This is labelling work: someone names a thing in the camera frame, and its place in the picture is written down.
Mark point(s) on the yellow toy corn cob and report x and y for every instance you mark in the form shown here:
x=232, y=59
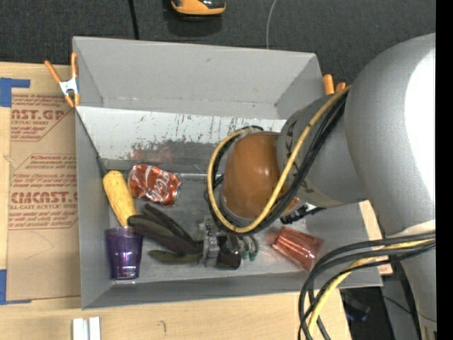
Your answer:
x=118, y=195

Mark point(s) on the clear red packet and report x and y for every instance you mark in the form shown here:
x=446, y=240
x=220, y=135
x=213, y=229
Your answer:
x=296, y=247

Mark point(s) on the black cylinder on white bracket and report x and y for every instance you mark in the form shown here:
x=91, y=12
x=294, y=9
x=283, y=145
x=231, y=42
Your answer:
x=294, y=216

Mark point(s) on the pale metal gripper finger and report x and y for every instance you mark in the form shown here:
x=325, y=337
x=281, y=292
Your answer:
x=206, y=229
x=209, y=258

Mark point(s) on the purple plastic cup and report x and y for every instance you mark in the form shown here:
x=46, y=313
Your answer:
x=124, y=253

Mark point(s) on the grey metal bin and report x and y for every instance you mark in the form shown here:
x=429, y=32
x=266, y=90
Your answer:
x=184, y=73

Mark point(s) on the crushed red soda can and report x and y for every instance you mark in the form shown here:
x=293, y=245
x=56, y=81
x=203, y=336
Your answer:
x=153, y=184

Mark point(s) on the brown cardboard board, red print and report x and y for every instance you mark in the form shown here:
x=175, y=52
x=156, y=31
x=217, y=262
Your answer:
x=42, y=232

